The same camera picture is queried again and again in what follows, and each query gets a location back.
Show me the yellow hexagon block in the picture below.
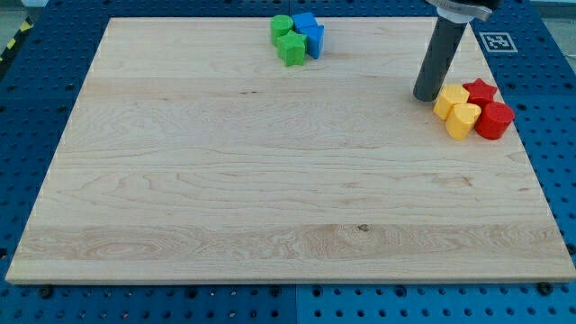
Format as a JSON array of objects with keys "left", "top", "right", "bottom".
[{"left": 433, "top": 84, "right": 470, "bottom": 121}]

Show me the black bolt front left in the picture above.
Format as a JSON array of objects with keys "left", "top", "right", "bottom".
[{"left": 37, "top": 285, "right": 53, "bottom": 300}]

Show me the blue cube block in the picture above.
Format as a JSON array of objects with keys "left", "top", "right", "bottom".
[{"left": 292, "top": 12, "right": 318, "bottom": 33}]

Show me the light wooden board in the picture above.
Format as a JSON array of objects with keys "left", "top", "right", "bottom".
[{"left": 6, "top": 18, "right": 575, "bottom": 285}]

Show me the green star block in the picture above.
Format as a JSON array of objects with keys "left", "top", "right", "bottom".
[{"left": 276, "top": 31, "right": 307, "bottom": 67}]

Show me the blue triangle block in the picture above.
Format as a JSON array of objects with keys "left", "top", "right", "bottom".
[{"left": 298, "top": 25, "right": 325, "bottom": 59}]

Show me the green cylinder block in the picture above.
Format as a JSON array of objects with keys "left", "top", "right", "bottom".
[{"left": 270, "top": 14, "right": 293, "bottom": 46}]

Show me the red star block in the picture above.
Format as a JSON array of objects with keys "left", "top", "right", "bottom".
[{"left": 463, "top": 78, "right": 498, "bottom": 108}]

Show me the white fiducial marker tag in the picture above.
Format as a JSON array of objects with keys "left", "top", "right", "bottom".
[{"left": 480, "top": 31, "right": 518, "bottom": 53}]

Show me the black bolt front right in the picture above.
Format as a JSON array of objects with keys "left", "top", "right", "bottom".
[{"left": 536, "top": 282, "right": 554, "bottom": 296}]

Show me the silver robot tool flange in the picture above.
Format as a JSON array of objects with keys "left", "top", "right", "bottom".
[{"left": 426, "top": 0, "right": 501, "bottom": 23}]

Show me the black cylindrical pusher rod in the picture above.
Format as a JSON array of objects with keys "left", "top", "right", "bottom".
[{"left": 412, "top": 16, "right": 466, "bottom": 102}]

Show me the black bolt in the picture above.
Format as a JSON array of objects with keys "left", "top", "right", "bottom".
[
  {"left": 37, "top": 285, "right": 53, "bottom": 300},
  {"left": 536, "top": 282, "right": 554, "bottom": 296}
]

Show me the red cylinder block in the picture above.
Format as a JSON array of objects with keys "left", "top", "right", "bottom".
[{"left": 474, "top": 102, "right": 515, "bottom": 140}]

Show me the yellow heart block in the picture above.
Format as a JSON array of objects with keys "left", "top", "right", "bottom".
[{"left": 445, "top": 103, "right": 482, "bottom": 140}]

